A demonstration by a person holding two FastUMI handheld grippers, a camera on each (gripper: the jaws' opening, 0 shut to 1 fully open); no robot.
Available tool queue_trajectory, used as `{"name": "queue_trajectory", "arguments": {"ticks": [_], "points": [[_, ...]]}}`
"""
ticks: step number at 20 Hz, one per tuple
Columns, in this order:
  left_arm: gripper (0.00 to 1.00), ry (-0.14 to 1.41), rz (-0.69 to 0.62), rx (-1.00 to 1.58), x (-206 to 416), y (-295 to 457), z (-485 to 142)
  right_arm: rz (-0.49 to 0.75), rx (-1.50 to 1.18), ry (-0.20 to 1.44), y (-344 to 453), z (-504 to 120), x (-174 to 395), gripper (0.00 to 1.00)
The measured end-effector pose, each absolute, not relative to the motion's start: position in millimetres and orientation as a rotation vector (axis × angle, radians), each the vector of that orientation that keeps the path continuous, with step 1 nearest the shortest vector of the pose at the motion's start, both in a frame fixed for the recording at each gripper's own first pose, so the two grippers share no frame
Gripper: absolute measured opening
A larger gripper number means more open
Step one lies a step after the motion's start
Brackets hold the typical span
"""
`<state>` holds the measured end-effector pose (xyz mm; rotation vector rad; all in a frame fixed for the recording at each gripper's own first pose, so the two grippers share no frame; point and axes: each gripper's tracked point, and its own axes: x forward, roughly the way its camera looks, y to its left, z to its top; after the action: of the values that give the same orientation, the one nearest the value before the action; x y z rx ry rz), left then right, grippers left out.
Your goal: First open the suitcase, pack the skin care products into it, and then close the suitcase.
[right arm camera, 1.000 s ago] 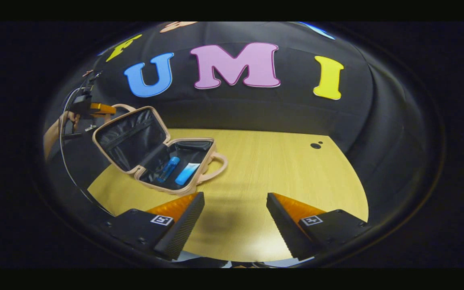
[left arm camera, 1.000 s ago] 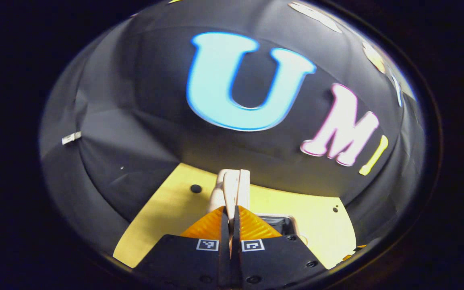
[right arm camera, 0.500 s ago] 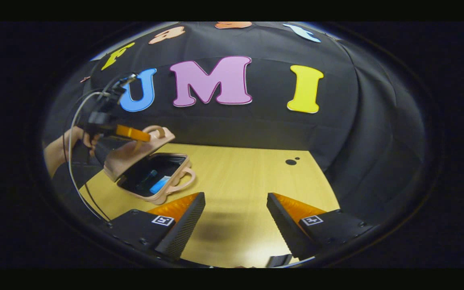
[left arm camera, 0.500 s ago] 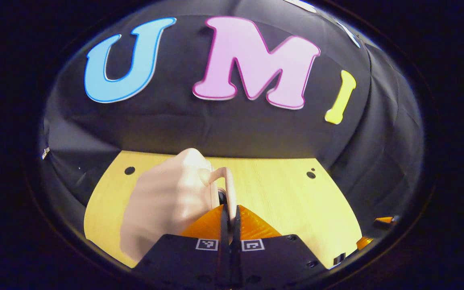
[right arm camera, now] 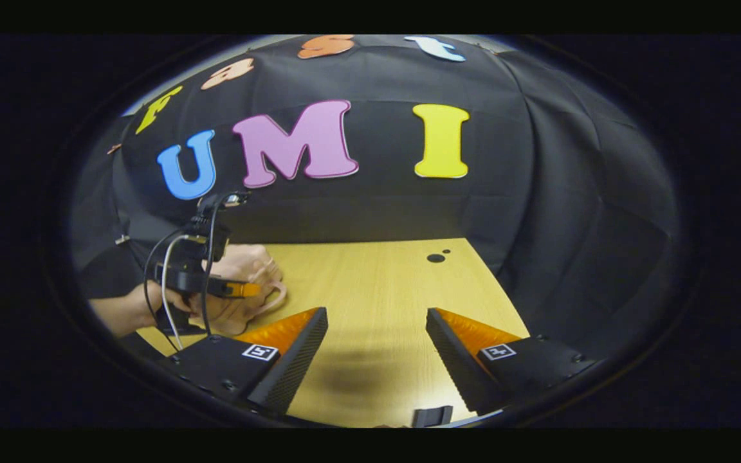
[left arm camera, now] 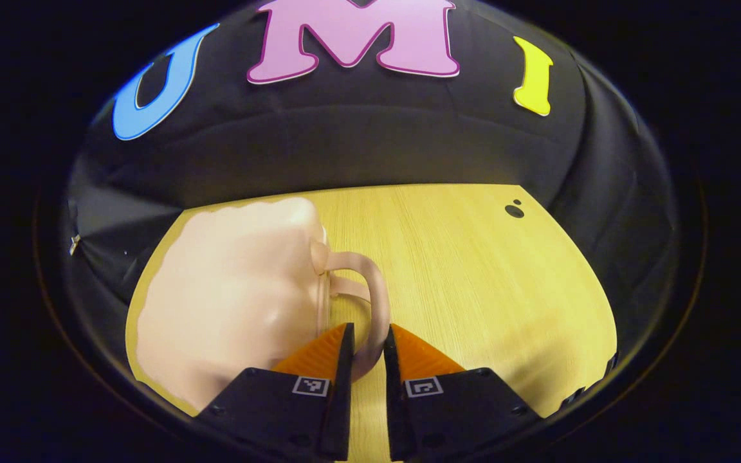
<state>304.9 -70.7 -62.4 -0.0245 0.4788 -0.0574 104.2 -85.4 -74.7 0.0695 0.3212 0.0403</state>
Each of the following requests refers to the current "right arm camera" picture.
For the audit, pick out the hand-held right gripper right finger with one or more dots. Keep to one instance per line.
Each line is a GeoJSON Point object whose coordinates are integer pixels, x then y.
{"type": "Point", "coordinates": [457, 363]}

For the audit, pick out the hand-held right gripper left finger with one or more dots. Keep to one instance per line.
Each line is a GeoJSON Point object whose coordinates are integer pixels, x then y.
{"type": "Point", "coordinates": [293, 366]}

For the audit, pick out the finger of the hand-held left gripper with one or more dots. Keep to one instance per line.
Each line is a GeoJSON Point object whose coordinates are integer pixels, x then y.
{"type": "Point", "coordinates": [229, 289]}

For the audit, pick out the pink suitcase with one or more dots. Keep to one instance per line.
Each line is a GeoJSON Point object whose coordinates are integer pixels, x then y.
{"type": "Point", "coordinates": [251, 263]}

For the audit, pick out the silver clip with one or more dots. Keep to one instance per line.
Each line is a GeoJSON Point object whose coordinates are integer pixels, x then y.
{"type": "Point", "coordinates": [123, 240]}

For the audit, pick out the pink clip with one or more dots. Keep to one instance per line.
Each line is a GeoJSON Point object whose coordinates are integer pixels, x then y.
{"type": "Point", "coordinates": [114, 149]}

